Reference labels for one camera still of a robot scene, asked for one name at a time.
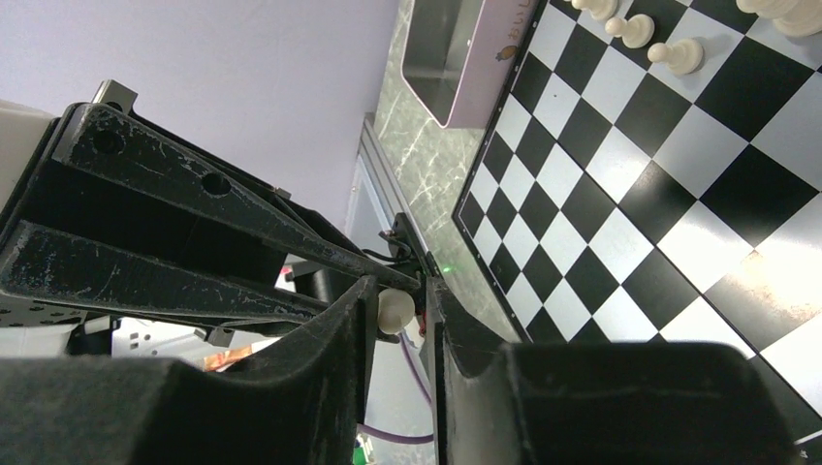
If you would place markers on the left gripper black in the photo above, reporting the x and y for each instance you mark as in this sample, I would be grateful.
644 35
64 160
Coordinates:
116 216

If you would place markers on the black white chess board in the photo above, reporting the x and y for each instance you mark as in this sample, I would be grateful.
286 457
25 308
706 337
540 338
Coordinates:
613 201

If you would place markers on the white pawn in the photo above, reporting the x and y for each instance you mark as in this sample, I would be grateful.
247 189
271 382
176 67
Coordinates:
396 309

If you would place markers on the aluminium frame rail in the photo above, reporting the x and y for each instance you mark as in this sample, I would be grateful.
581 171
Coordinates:
374 198

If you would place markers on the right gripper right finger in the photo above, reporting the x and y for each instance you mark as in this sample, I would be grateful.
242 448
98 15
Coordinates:
496 402

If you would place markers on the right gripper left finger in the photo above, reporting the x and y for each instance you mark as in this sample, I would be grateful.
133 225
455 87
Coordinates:
298 401

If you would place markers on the white pawn file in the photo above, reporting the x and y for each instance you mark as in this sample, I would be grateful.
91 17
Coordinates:
681 58
635 31

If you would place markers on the pink metal tin tray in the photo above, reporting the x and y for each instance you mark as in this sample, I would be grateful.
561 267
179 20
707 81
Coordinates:
458 54

